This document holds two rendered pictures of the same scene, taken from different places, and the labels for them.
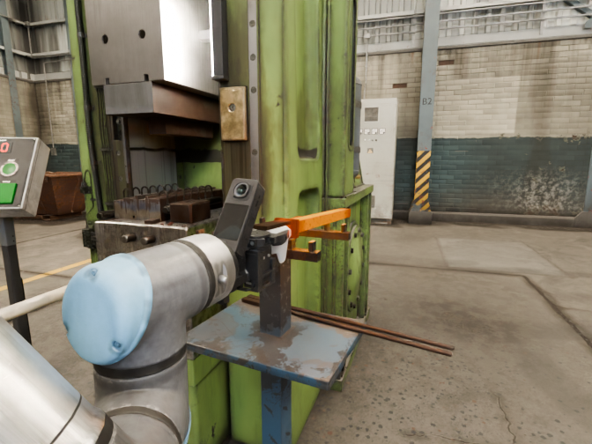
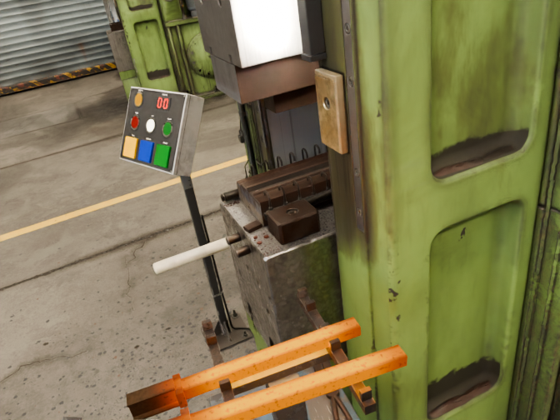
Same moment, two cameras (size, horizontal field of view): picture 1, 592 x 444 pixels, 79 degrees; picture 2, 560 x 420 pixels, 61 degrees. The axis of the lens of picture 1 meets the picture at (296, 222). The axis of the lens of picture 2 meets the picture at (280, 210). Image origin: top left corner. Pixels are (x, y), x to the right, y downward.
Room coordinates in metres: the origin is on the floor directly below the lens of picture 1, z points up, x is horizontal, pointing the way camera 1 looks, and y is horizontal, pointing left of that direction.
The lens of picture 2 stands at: (0.49, -0.47, 1.61)
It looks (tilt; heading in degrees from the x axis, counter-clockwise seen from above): 29 degrees down; 50
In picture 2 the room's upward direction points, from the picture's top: 9 degrees counter-clockwise
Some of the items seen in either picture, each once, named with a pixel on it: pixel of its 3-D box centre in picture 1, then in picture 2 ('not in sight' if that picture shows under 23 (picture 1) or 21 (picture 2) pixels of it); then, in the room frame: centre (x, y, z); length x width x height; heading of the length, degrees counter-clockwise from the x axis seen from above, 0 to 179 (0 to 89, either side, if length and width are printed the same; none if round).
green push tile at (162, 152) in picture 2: (3, 194); (163, 156); (1.21, 0.99, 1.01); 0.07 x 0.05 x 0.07; 95
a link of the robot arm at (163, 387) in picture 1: (142, 404); not in sight; (0.33, 0.16, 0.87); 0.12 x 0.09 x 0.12; 12
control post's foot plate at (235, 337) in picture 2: not in sight; (224, 325); (1.33, 1.10, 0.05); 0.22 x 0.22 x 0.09; 70
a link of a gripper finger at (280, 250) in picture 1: (281, 245); not in sight; (0.59, 0.02, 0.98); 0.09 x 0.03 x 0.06; 152
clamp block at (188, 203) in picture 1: (190, 210); (293, 222); (1.21, 0.36, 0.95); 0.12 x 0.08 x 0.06; 160
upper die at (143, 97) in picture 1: (170, 107); (297, 59); (1.42, 0.48, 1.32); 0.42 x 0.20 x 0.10; 160
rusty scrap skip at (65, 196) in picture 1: (45, 195); not in sight; (6.92, 4.87, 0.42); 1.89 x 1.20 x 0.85; 73
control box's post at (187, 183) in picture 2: (18, 308); (202, 240); (1.33, 1.10, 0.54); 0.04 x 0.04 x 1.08; 70
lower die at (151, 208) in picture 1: (175, 201); (312, 178); (1.42, 0.48, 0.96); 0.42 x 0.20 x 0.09; 160
